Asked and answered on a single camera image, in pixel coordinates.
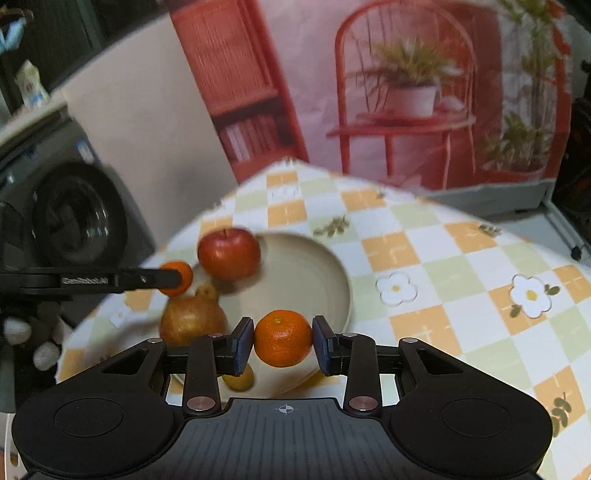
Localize dark object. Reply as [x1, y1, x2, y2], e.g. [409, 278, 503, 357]
[551, 60, 591, 222]

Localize white metal frame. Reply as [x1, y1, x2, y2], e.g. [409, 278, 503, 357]
[545, 200, 583, 261]

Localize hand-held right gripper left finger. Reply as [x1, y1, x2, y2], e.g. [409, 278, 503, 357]
[99, 316, 256, 415]

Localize hanging laundry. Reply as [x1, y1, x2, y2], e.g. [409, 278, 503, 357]
[0, 7, 35, 51]

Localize small bright red apple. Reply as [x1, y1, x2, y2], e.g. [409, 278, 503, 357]
[198, 228, 262, 281]

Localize printed wall backdrop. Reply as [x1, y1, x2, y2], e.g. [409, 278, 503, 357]
[168, 0, 573, 192]

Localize white board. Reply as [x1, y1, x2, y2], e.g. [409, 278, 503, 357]
[62, 14, 238, 250]

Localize large dark red apple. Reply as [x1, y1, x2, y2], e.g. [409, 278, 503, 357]
[159, 295, 229, 349]

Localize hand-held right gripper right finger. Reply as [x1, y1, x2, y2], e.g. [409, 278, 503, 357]
[312, 315, 468, 415]

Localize grey washing machine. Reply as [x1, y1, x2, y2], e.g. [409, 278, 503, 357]
[0, 115, 158, 324]

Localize beige round plate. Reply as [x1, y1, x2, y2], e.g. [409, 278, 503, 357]
[161, 231, 352, 397]

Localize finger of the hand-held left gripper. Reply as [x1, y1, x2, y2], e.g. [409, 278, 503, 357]
[115, 268, 183, 293]

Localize orange tangerine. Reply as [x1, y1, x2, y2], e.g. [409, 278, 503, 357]
[254, 310, 314, 368]
[159, 261, 195, 297]

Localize white packet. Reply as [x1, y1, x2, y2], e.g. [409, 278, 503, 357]
[16, 60, 49, 108]

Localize person's left hand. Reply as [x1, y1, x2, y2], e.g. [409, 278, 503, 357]
[2, 305, 77, 372]

